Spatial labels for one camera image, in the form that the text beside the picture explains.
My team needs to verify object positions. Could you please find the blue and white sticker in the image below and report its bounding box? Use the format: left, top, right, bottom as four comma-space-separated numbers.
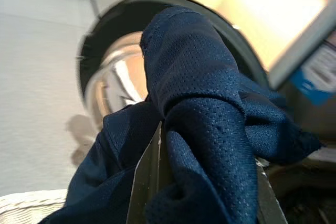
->
288, 40, 336, 106

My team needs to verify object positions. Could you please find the navy blue mesh garment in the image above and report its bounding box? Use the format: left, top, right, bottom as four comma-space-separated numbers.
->
39, 5, 328, 224

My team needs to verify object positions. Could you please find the grey washing machine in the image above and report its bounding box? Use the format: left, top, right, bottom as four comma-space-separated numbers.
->
267, 0, 336, 224

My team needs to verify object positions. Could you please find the round washing machine door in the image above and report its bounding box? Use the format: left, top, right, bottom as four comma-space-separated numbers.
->
76, 0, 269, 130

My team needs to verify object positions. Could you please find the pale woven laundry basket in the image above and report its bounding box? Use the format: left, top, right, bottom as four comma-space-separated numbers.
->
0, 188, 69, 224

